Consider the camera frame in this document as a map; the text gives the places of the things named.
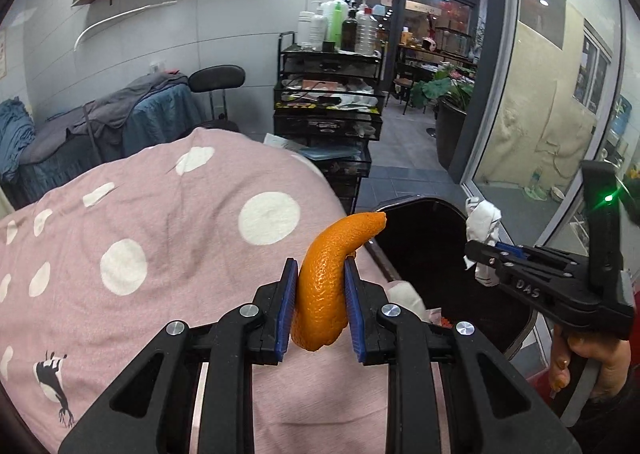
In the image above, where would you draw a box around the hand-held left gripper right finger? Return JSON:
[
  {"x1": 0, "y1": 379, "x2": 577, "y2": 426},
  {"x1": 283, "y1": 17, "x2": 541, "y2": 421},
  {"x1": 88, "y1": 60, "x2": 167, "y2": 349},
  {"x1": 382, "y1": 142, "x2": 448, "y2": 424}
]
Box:
[{"x1": 343, "y1": 256, "x2": 583, "y2": 454}]

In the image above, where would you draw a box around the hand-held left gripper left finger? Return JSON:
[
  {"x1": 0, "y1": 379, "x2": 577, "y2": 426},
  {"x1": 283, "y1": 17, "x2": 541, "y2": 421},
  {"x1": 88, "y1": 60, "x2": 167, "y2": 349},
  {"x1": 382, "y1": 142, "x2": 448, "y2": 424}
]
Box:
[{"x1": 57, "y1": 258, "x2": 300, "y2": 454}]

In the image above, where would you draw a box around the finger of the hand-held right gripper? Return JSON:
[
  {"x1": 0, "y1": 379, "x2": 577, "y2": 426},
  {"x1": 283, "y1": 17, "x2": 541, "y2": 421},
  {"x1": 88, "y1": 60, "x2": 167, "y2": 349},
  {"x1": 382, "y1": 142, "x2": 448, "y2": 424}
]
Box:
[
  {"x1": 495, "y1": 242, "x2": 576, "y2": 265},
  {"x1": 464, "y1": 240, "x2": 566, "y2": 309}
]

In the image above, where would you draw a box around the white tissue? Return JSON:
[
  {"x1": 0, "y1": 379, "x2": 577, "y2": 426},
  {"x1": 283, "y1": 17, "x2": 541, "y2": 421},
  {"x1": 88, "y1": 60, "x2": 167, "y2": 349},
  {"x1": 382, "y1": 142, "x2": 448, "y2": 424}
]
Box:
[{"x1": 462, "y1": 196, "x2": 503, "y2": 287}]

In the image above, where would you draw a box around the orange peel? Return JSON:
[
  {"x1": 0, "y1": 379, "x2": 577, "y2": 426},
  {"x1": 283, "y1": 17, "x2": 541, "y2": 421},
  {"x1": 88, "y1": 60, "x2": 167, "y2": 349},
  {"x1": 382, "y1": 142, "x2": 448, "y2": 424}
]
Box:
[{"x1": 290, "y1": 212, "x2": 387, "y2": 352}]

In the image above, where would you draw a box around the dark brown trash bin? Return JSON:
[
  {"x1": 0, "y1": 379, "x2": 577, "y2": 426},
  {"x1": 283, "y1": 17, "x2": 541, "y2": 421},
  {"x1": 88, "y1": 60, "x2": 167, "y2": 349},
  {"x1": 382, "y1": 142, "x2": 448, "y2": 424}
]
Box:
[{"x1": 367, "y1": 196, "x2": 538, "y2": 360}]

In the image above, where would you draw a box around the person's right hand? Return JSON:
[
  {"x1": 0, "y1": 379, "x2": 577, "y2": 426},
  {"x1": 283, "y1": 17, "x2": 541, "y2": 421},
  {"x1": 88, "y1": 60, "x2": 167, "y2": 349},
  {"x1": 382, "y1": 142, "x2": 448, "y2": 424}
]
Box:
[{"x1": 548, "y1": 324, "x2": 633, "y2": 400}]

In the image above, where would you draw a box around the dark tall planter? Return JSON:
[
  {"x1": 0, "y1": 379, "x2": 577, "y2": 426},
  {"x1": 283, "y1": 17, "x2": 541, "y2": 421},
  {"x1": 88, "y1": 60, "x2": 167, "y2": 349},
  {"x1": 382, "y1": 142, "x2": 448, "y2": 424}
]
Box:
[{"x1": 435, "y1": 98, "x2": 468, "y2": 169}]

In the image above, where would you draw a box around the pink polka dot blanket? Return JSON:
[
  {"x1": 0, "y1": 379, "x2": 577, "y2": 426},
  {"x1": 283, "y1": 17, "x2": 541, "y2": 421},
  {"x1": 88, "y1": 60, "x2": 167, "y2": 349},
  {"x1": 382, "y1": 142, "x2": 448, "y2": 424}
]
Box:
[{"x1": 0, "y1": 126, "x2": 446, "y2": 454}]

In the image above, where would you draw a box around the papers and blue booklet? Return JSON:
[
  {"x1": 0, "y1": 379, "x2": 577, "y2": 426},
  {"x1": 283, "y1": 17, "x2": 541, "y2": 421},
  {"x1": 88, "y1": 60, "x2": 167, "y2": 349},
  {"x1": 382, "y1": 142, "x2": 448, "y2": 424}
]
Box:
[{"x1": 262, "y1": 133, "x2": 361, "y2": 162}]

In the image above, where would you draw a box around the green leafy plant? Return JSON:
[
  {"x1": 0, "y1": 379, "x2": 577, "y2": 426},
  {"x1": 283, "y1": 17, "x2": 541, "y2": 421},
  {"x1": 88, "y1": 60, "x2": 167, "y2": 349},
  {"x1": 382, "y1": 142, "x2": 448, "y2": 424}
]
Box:
[{"x1": 410, "y1": 64, "x2": 476, "y2": 112}]

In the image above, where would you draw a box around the black mesh trolley cart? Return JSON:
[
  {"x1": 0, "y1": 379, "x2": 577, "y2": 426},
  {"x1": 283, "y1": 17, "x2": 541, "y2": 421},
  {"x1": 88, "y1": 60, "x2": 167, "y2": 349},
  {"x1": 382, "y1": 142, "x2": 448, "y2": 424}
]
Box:
[{"x1": 272, "y1": 31, "x2": 386, "y2": 215}]

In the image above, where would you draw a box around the dark cafe chair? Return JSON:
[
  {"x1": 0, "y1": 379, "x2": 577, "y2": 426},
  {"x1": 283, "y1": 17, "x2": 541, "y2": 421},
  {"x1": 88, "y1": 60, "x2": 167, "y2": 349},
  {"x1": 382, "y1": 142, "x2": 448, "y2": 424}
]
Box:
[{"x1": 392, "y1": 76, "x2": 416, "y2": 115}]

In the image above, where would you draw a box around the blue grey covered bed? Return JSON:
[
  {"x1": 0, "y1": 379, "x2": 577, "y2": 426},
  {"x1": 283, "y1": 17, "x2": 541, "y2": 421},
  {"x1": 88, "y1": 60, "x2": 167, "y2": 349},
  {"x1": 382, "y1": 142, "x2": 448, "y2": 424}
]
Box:
[{"x1": 0, "y1": 71, "x2": 201, "y2": 209}]

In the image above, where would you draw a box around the black stool with backrest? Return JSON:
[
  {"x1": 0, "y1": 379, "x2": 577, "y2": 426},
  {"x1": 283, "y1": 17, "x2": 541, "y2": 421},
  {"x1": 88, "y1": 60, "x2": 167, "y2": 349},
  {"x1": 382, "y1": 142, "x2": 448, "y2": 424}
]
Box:
[{"x1": 187, "y1": 64, "x2": 247, "y2": 135}]

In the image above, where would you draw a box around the clear bottle with red cap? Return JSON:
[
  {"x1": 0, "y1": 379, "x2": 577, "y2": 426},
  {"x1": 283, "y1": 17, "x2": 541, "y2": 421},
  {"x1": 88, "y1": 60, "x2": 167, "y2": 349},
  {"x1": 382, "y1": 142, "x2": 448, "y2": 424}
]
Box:
[{"x1": 354, "y1": 0, "x2": 379, "y2": 56}]

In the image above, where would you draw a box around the dark pump bottle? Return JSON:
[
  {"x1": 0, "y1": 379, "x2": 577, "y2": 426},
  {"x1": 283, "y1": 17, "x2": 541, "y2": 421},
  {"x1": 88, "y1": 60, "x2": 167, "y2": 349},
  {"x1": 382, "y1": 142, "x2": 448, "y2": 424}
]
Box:
[{"x1": 341, "y1": 8, "x2": 358, "y2": 52}]

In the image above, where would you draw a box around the grey cloth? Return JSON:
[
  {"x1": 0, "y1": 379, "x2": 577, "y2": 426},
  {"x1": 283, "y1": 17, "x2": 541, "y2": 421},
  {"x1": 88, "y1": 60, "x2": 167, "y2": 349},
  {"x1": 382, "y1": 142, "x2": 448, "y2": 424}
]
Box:
[{"x1": 30, "y1": 74, "x2": 191, "y2": 155}]

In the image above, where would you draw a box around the blue folded cloth pile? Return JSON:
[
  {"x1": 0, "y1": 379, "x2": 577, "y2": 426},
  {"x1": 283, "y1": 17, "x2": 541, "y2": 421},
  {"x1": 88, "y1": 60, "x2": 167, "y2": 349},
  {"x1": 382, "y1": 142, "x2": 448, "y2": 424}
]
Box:
[{"x1": 0, "y1": 98, "x2": 37, "y2": 175}]

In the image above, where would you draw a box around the grey glass door frame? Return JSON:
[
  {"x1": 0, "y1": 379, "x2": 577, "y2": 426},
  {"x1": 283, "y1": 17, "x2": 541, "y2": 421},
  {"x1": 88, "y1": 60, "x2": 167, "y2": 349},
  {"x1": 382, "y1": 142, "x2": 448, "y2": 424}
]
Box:
[{"x1": 447, "y1": 0, "x2": 640, "y2": 255}]

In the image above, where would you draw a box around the white curved wall strip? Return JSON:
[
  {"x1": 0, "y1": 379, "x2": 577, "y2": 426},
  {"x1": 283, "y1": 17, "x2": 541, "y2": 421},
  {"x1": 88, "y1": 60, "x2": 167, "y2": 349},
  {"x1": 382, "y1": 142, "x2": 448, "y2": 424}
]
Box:
[{"x1": 75, "y1": 0, "x2": 178, "y2": 49}]

